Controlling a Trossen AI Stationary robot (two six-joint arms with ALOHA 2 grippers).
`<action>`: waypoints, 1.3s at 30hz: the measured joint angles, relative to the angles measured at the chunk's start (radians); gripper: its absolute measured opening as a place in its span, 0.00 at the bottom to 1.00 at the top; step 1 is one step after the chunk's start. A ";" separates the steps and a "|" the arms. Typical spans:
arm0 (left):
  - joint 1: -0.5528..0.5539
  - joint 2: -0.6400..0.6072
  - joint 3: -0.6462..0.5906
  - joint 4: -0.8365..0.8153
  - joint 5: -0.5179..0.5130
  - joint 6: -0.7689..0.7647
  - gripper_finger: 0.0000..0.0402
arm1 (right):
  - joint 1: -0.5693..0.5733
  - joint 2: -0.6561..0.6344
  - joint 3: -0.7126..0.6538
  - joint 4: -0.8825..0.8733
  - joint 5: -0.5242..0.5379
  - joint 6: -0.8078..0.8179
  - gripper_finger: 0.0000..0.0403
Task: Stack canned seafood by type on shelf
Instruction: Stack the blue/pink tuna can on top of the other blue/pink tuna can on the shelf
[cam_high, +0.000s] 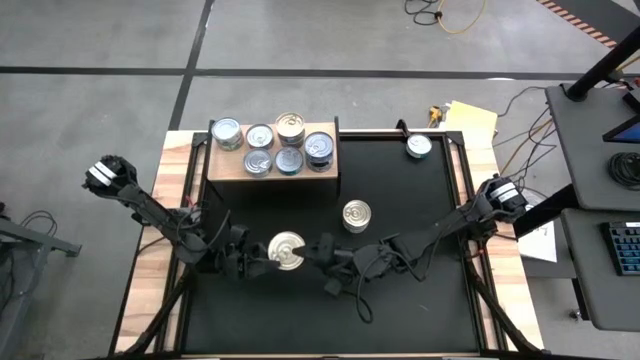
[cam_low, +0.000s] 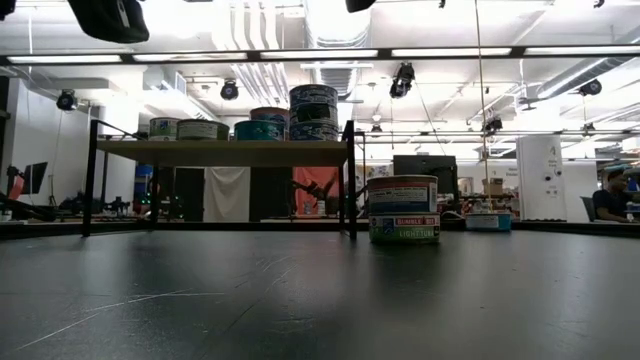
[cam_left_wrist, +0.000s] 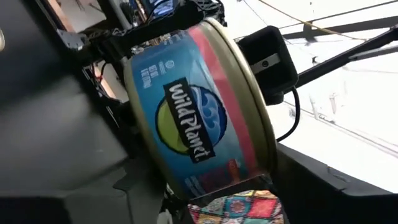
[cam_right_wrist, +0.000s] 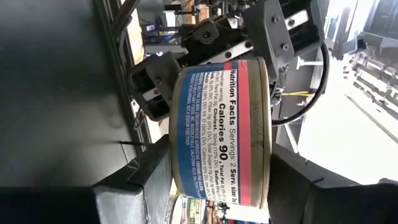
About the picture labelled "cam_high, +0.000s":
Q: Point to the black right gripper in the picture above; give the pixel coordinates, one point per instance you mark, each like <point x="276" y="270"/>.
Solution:
<point x="367" y="260"/>

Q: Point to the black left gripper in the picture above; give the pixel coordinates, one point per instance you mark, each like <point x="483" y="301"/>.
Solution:
<point x="239" y="256"/>

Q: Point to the Bumble Bee light tuna can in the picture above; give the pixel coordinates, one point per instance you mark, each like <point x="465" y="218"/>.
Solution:
<point x="229" y="148"/>
<point x="357" y="231"/>

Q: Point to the tall red blue label can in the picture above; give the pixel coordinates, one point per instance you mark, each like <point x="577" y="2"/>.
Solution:
<point x="289" y="124"/>
<point x="357" y="214"/>

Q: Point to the navy label tuna can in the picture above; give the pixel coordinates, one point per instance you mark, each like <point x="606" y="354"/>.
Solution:
<point x="320" y="169"/>

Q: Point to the teal tuna can with barcode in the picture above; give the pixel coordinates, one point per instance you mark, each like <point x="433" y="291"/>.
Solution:
<point x="289" y="160"/>

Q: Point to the dark label tuna can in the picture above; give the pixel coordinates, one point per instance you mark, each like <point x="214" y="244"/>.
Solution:
<point x="320" y="162"/>

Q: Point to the gold-lid red-band tuna can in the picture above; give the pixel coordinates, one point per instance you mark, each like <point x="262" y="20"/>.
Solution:
<point x="291" y="145"/>

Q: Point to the silver-top reddish-side tuna can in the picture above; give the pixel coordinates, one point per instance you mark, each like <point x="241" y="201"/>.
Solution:
<point x="260" y="135"/>

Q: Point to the blue label tuna can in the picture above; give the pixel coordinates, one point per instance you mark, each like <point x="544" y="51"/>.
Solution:
<point x="318" y="145"/>

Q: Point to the white green label tuna can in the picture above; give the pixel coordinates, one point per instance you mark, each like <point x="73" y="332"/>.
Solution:
<point x="226" y="131"/>

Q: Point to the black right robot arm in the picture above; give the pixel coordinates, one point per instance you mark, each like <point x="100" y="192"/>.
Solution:
<point x="450" y="225"/>

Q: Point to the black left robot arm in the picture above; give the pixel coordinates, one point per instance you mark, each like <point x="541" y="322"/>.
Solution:
<point x="150" y="207"/>

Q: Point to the yellow black hand tool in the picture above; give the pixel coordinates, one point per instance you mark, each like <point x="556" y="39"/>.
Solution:
<point x="435" y="116"/>

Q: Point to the yellow paper folder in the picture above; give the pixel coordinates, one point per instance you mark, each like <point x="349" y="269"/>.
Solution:
<point x="472" y="120"/>

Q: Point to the white paper sheet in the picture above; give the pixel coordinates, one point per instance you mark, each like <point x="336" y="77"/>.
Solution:
<point x="542" y="247"/>

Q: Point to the grey metal stand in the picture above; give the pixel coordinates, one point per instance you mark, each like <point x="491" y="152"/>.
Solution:
<point x="40" y="240"/>

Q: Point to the grey side desk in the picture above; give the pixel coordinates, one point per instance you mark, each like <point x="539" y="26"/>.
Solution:
<point x="585" y="280"/>
<point x="580" y="150"/>

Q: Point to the backlit black keyboard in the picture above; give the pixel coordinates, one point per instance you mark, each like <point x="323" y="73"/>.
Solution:
<point x="625" y="248"/>

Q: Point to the dark tablet screen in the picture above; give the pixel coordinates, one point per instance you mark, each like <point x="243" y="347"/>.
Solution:
<point x="627" y="134"/>

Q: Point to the black slanted pole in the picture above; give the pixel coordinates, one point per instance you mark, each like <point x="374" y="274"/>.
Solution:
<point x="602" y="65"/>

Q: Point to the wooden shelf black frame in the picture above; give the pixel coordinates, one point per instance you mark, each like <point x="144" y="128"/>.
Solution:
<point x="227" y="172"/>

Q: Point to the black metal table frame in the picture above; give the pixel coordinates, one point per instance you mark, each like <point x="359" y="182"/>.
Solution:
<point x="182" y="320"/>

